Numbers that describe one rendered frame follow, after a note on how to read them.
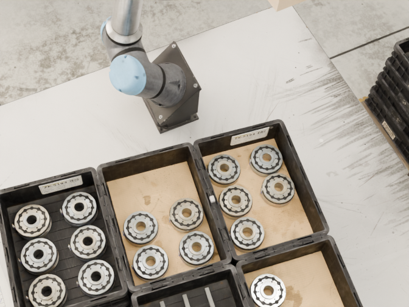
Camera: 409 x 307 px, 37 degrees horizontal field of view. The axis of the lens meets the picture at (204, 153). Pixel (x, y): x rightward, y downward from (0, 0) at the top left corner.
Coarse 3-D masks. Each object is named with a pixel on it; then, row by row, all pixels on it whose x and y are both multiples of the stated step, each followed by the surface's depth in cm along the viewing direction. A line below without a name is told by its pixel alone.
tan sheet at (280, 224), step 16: (256, 144) 200; (272, 144) 201; (208, 160) 197; (240, 160) 197; (240, 176) 195; (256, 176) 195; (288, 176) 196; (256, 192) 193; (256, 208) 190; (272, 208) 190; (288, 208) 191; (272, 224) 188; (288, 224) 188; (304, 224) 189; (272, 240) 186; (288, 240) 186
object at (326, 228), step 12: (276, 120) 193; (228, 132) 190; (240, 132) 191; (288, 144) 190; (204, 168) 185; (300, 168) 188; (312, 192) 183; (216, 204) 179; (324, 228) 178; (228, 240) 174; (300, 240) 176; (252, 252) 173; (264, 252) 173
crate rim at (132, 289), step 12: (180, 144) 187; (132, 156) 185; (144, 156) 185; (192, 156) 186; (204, 180) 182; (204, 192) 181; (108, 204) 177; (216, 216) 177; (120, 240) 173; (120, 252) 171; (228, 252) 173; (216, 264) 171; (180, 276) 169; (132, 288) 167; (144, 288) 167
